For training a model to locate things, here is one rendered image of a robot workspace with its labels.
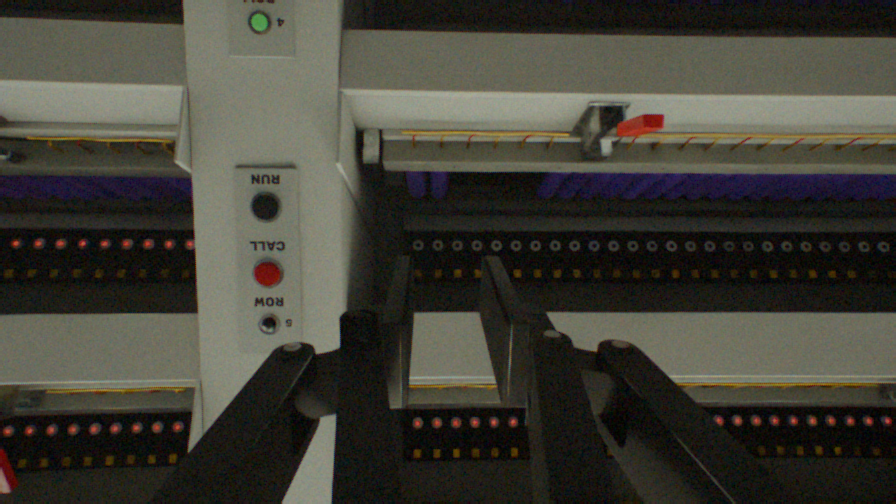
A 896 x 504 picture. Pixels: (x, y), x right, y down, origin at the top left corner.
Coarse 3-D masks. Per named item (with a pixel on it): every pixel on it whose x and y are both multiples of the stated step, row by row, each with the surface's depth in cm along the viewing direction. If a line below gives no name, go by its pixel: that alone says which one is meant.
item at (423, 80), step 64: (384, 64) 30; (448, 64) 30; (512, 64) 31; (576, 64) 31; (640, 64) 31; (704, 64) 31; (768, 64) 31; (832, 64) 32; (384, 128) 35; (448, 128) 35; (512, 128) 35; (704, 128) 35; (768, 128) 35; (832, 128) 35
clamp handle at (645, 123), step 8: (632, 120) 26; (640, 120) 25; (648, 120) 25; (656, 120) 25; (616, 128) 29; (624, 128) 28; (632, 128) 27; (640, 128) 26; (648, 128) 25; (656, 128) 25; (600, 136) 32; (608, 136) 30; (616, 136) 30; (632, 136) 29; (600, 144) 32; (608, 144) 32; (600, 152) 32; (608, 152) 32
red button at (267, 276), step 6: (264, 264) 30; (270, 264) 30; (258, 270) 30; (264, 270) 30; (270, 270) 30; (276, 270) 30; (258, 276) 30; (264, 276) 30; (270, 276) 30; (276, 276) 30; (258, 282) 30; (264, 282) 30; (270, 282) 30
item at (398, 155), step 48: (384, 144) 35; (432, 144) 35; (480, 144) 35; (528, 144) 36; (576, 144) 36; (624, 144) 36; (672, 144) 36; (720, 144) 36; (768, 144) 35; (816, 144) 37; (864, 144) 37
